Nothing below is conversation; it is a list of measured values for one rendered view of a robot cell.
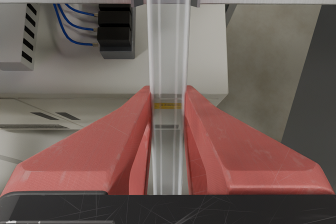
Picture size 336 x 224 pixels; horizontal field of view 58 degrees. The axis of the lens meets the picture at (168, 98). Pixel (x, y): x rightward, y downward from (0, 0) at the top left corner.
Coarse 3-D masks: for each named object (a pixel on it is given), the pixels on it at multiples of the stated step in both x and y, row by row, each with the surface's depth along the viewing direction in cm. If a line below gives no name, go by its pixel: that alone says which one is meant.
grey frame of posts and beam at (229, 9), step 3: (225, 6) 62; (228, 6) 60; (231, 6) 60; (234, 6) 60; (225, 9) 63; (228, 9) 61; (231, 9) 61; (225, 12) 63; (228, 12) 63; (231, 12) 63; (225, 15) 64; (228, 15) 64; (231, 15) 64; (225, 18) 65; (228, 18) 65; (225, 21) 67; (228, 21) 67
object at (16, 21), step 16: (0, 16) 45; (16, 16) 45; (32, 16) 48; (64, 16) 47; (96, 16) 48; (112, 16) 44; (128, 16) 44; (0, 32) 45; (16, 32) 45; (32, 32) 48; (64, 32) 46; (112, 32) 43; (128, 32) 43; (0, 48) 44; (16, 48) 44; (32, 48) 48; (112, 48) 45; (128, 48) 46; (0, 64) 45; (16, 64) 45; (32, 64) 48
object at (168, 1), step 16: (160, 0) 9; (176, 0) 9; (160, 16) 10; (176, 16) 10; (160, 32) 10; (176, 32) 10; (160, 48) 10; (176, 48) 10; (160, 64) 11; (176, 64) 11; (160, 80) 11; (176, 80) 11; (160, 96) 12; (176, 96) 12; (160, 112) 12; (176, 112) 12; (160, 128) 12; (176, 128) 12; (160, 144) 13; (176, 144) 13; (160, 160) 13; (176, 160) 13; (160, 176) 14; (176, 176) 14; (160, 192) 15; (176, 192) 15
